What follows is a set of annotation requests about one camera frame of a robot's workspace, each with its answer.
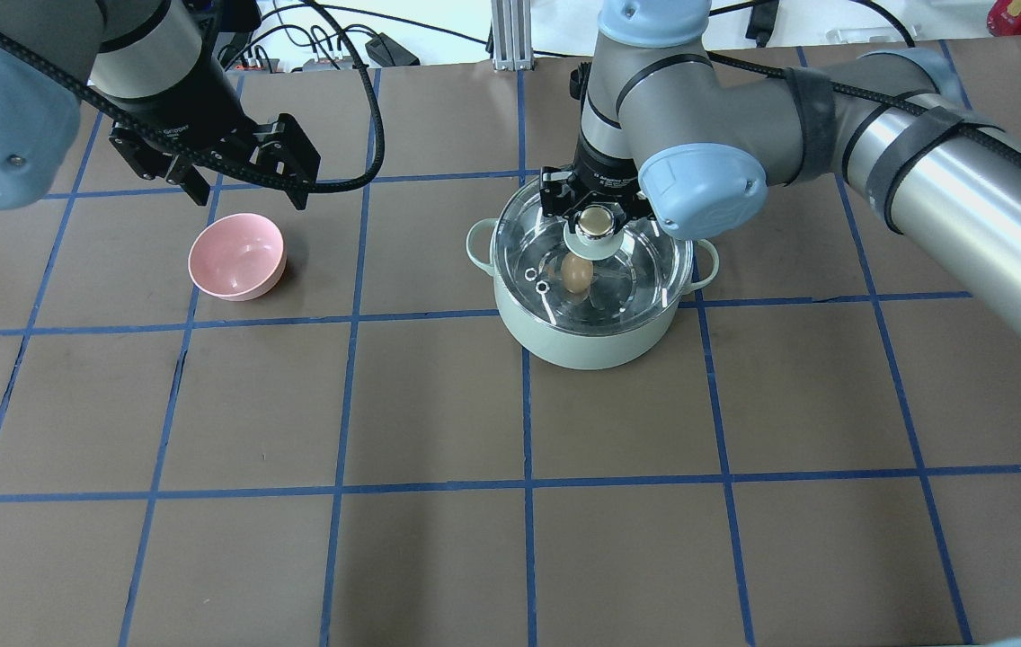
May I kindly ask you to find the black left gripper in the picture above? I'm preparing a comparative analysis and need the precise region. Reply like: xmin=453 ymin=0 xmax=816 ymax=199
xmin=109 ymin=85 xmax=321 ymax=208

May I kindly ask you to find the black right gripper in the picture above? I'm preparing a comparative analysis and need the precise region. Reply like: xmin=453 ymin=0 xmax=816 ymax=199
xmin=539 ymin=135 xmax=654 ymax=221

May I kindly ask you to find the glass pot lid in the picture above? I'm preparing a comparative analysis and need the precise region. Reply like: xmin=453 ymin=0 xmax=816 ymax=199
xmin=486 ymin=181 xmax=717 ymax=337

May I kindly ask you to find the brown egg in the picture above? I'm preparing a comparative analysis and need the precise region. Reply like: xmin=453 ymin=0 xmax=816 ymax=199
xmin=560 ymin=253 xmax=594 ymax=294

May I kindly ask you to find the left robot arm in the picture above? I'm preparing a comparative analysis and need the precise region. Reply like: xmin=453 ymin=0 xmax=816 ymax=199
xmin=0 ymin=1 xmax=320 ymax=210

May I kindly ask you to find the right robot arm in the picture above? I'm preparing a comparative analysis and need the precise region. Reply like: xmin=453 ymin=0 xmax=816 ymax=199
xmin=539 ymin=1 xmax=1021 ymax=336

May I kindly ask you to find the mint green electric pot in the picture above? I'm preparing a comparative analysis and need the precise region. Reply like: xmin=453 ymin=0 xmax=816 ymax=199
xmin=465 ymin=180 xmax=720 ymax=371

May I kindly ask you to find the pink bowl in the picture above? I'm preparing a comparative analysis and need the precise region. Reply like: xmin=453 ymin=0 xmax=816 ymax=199
xmin=187 ymin=213 xmax=286 ymax=302

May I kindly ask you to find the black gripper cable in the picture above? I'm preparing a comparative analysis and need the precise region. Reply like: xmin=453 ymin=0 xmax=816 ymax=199
xmin=0 ymin=0 xmax=386 ymax=195

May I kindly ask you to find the aluminium frame post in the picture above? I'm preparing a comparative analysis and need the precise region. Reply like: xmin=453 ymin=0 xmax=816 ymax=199
xmin=490 ymin=0 xmax=536 ymax=71

